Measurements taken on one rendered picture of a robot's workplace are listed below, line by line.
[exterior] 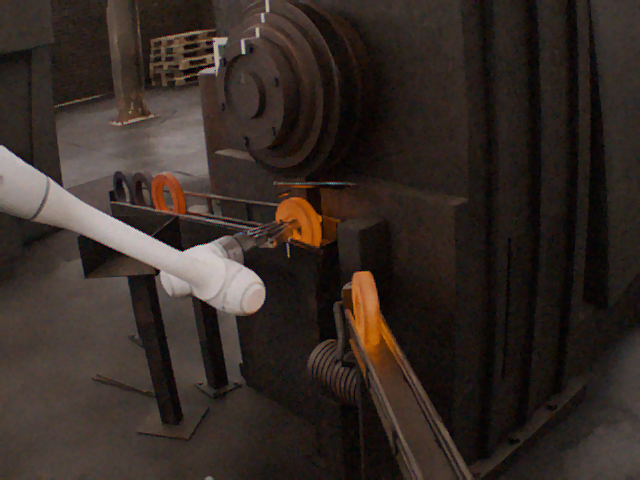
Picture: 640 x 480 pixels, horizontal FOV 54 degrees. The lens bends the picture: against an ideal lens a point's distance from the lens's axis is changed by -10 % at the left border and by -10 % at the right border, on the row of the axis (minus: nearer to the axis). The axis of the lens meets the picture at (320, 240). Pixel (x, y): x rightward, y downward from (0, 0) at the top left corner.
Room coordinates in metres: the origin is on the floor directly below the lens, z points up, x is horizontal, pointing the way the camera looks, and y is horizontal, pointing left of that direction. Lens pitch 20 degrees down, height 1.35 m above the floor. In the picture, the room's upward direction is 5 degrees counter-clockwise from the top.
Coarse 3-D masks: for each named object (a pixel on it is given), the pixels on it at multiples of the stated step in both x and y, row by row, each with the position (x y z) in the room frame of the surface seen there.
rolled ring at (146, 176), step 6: (138, 174) 2.45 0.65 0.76; (144, 174) 2.42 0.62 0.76; (150, 174) 2.43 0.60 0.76; (132, 180) 2.50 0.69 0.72; (138, 180) 2.46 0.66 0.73; (144, 180) 2.41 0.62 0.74; (150, 180) 2.40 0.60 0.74; (132, 186) 2.50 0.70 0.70; (138, 186) 2.49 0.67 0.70; (150, 186) 2.38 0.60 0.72; (132, 192) 2.51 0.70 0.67; (138, 192) 2.49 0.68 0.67; (150, 192) 2.38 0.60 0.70; (138, 198) 2.49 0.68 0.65; (150, 198) 2.39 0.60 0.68; (138, 204) 2.48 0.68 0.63; (144, 204) 2.48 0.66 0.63; (150, 204) 2.39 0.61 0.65
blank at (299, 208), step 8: (288, 200) 1.76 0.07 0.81; (296, 200) 1.75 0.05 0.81; (304, 200) 1.75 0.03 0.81; (280, 208) 1.79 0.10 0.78; (288, 208) 1.76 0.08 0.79; (296, 208) 1.73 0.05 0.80; (304, 208) 1.72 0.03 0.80; (312, 208) 1.73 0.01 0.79; (280, 216) 1.79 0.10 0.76; (288, 216) 1.76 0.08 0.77; (296, 216) 1.74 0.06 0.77; (304, 216) 1.71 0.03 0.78; (312, 216) 1.71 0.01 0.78; (304, 224) 1.71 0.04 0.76; (312, 224) 1.70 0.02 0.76; (296, 232) 1.78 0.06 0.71; (304, 232) 1.71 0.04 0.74; (312, 232) 1.69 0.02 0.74; (320, 232) 1.71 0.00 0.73; (304, 240) 1.72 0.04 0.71; (312, 240) 1.69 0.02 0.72; (320, 240) 1.71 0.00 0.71
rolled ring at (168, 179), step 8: (160, 176) 2.30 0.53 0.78; (168, 176) 2.28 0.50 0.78; (152, 184) 2.35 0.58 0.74; (160, 184) 2.33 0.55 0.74; (168, 184) 2.26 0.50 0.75; (176, 184) 2.26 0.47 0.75; (152, 192) 2.36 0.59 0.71; (160, 192) 2.35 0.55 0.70; (176, 192) 2.24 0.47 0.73; (160, 200) 2.35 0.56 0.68; (176, 200) 2.23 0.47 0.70; (184, 200) 2.25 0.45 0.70; (160, 208) 2.33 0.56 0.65; (168, 208) 2.35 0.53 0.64; (176, 208) 2.24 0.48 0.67; (184, 208) 2.25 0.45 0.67
